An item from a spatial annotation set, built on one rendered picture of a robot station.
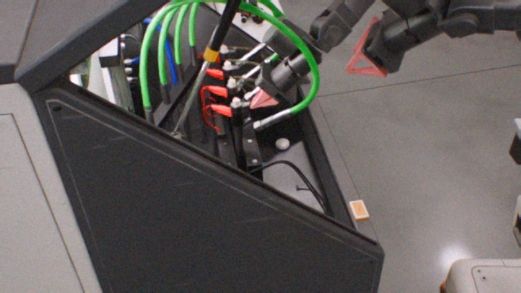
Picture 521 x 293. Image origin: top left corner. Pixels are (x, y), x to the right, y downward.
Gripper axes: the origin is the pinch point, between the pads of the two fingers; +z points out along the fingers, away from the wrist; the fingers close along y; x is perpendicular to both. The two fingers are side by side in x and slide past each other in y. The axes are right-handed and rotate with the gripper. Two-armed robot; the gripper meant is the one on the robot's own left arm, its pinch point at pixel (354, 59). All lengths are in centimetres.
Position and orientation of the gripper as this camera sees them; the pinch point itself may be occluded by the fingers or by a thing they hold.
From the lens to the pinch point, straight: 100.4
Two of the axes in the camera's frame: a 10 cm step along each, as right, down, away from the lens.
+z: -5.6, 2.5, 7.9
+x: 7.3, 6.0, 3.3
